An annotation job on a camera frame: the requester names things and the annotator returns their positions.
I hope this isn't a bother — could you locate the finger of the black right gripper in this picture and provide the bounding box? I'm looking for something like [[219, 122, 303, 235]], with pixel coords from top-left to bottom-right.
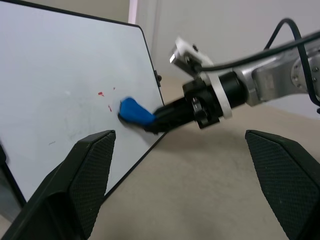
[[153, 97, 195, 121], [144, 110, 199, 135]]

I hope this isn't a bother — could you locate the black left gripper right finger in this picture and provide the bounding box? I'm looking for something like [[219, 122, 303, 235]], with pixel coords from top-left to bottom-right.
[[244, 129, 320, 240]]

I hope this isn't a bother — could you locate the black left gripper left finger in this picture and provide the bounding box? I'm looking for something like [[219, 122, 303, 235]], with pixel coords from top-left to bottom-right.
[[0, 129, 117, 240]]

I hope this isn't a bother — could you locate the blue eraser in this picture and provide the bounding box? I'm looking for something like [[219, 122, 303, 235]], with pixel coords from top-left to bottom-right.
[[117, 97, 156, 127]]

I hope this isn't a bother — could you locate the black-framed whiteboard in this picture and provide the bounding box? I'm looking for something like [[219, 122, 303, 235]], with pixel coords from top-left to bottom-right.
[[0, 0, 166, 204]]

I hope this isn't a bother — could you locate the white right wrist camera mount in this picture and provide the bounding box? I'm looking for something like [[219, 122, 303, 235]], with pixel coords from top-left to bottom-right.
[[168, 36, 234, 119]]

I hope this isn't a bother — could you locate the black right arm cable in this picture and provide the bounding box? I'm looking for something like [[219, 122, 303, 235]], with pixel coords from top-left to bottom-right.
[[198, 18, 320, 113]]

